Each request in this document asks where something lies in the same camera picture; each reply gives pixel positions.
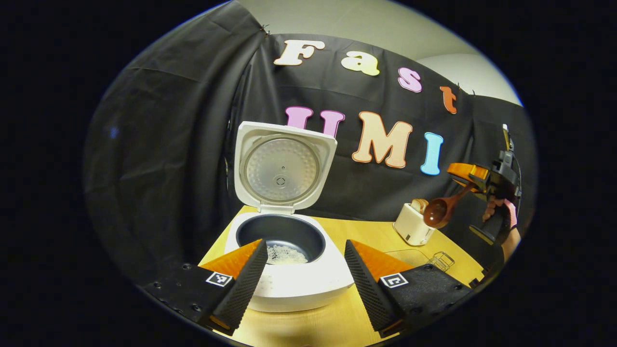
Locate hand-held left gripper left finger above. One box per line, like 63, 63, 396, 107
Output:
140, 239, 268, 337

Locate black backdrop cloth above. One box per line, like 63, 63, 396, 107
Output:
82, 0, 538, 290

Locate clear chopstick holder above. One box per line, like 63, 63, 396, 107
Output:
428, 251, 455, 272

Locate brown wooden spoon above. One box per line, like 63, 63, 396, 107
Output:
423, 183, 475, 229

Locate white toaster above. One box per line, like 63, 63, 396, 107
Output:
393, 202, 436, 246

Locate white rice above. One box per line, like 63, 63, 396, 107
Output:
267, 244, 309, 265

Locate white rice cooker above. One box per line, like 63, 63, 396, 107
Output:
224, 120, 355, 313

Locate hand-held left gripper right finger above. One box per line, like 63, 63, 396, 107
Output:
344, 240, 475, 338

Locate clear plastic rice container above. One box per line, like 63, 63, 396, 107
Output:
386, 248, 434, 267

